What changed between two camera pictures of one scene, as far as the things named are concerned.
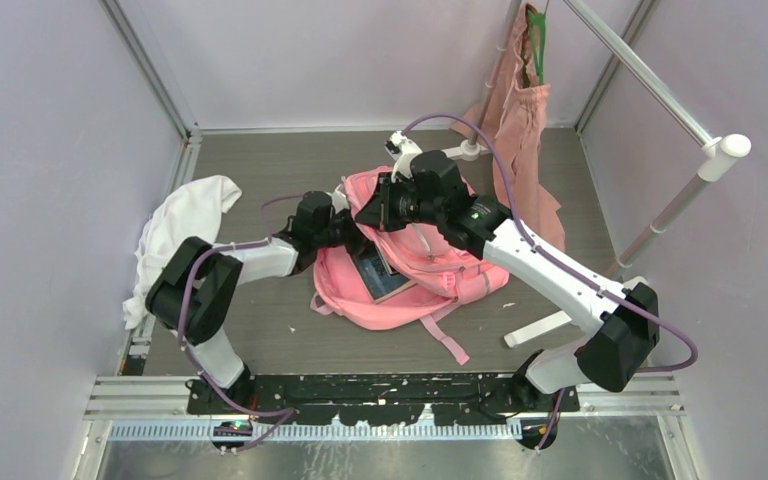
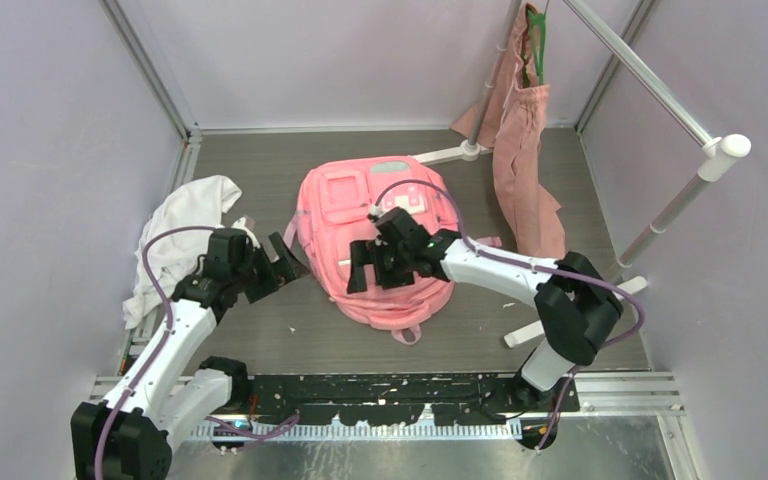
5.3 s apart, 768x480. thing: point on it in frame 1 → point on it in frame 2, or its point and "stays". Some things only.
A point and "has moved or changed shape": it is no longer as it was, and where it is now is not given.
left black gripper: [359, 242] → [283, 269]
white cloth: [189, 209] stays
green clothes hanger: [537, 20] stays
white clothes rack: [718, 152] stays
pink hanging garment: [517, 138] stays
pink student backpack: [442, 273] has moved or changed shape
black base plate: [392, 400] stays
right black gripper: [378, 212] → [371, 251]
